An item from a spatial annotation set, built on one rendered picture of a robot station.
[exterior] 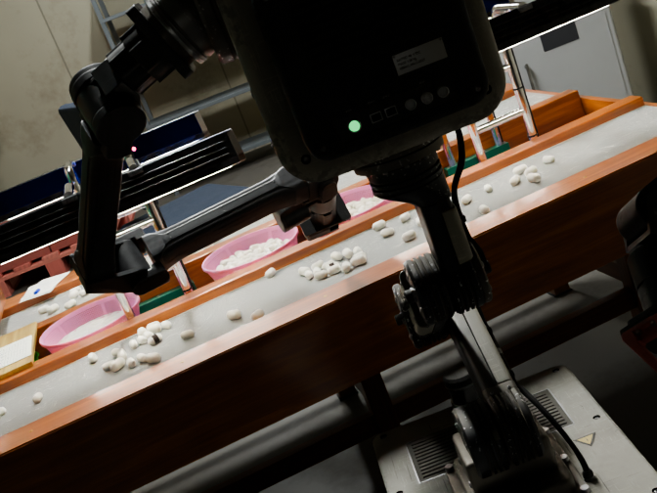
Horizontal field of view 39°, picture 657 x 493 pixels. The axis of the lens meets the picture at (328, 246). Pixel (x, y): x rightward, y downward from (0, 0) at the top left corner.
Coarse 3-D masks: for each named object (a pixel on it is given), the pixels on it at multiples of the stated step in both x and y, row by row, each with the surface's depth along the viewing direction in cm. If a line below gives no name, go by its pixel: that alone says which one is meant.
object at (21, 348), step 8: (8, 344) 236; (16, 344) 234; (24, 344) 231; (0, 352) 232; (8, 352) 230; (16, 352) 227; (24, 352) 225; (0, 360) 226; (8, 360) 224; (16, 360) 221; (0, 368) 220
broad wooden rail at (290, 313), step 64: (576, 192) 195; (512, 256) 194; (576, 256) 198; (256, 320) 192; (320, 320) 186; (384, 320) 190; (128, 384) 184; (192, 384) 182; (256, 384) 185; (320, 384) 189; (0, 448) 178; (64, 448) 178; (128, 448) 181; (192, 448) 185
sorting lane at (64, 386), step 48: (576, 144) 233; (624, 144) 219; (480, 192) 225; (528, 192) 212; (384, 240) 218; (240, 288) 224; (288, 288) 211; (48, 384) 209; (96, 384) 198; (0, 432) 193
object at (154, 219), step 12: (132, 168) 203; (72, 192) 202; (144, 204) 221; (156, 204) 222; (156, 216) 221; (132, 228) 221; (156, 228) 222; (180, 264) 226; (180, 276) 226; (192, 288) 228; (120, 300) 223; (132, 312) 225
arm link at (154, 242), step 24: (240, 192) 171; (264, 192) 170; (288, 192) 170; (312, 192) 173; (192, 216) 168; (216, 216) 167; (240, 216) 168; (264, 216) 172; (120, 240) 166; (144, 240) 165; (168, 240) 165; (192, 240) 166; (216, 240) 170; (168, 264) 166; (144, 288) 163
